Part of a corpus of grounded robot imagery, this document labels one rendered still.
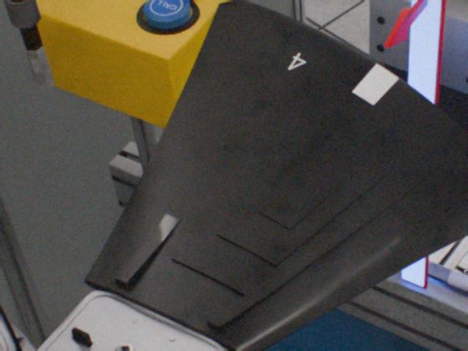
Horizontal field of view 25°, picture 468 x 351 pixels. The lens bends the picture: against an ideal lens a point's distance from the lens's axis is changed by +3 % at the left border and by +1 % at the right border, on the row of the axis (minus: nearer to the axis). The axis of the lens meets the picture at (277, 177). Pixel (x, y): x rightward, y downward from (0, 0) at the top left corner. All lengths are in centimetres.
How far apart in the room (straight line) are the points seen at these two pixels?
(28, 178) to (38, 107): 11
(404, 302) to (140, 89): 31
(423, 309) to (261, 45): 40
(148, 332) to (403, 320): 49
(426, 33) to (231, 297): 29
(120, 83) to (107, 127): 79
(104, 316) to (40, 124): 105
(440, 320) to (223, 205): 43
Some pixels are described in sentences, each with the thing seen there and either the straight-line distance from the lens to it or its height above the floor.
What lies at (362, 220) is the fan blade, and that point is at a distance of 59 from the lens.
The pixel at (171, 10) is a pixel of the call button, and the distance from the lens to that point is 92.
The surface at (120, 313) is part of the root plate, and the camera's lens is 56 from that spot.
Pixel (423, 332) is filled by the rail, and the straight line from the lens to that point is 101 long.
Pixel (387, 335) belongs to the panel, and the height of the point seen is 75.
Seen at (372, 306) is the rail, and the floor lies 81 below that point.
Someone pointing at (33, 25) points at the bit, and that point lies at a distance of 39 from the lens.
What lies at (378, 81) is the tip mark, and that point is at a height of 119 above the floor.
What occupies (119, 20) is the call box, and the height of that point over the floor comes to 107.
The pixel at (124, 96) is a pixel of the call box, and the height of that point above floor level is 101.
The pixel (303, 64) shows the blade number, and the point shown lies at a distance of 66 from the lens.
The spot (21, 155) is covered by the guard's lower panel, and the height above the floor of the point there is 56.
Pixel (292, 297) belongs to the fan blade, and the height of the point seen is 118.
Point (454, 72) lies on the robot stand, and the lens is 108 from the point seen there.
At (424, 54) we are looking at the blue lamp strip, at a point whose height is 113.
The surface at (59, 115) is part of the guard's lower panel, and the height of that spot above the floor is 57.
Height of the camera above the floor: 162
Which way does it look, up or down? 46 degrees down
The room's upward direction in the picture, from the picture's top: 5 degrees counter-clockwise
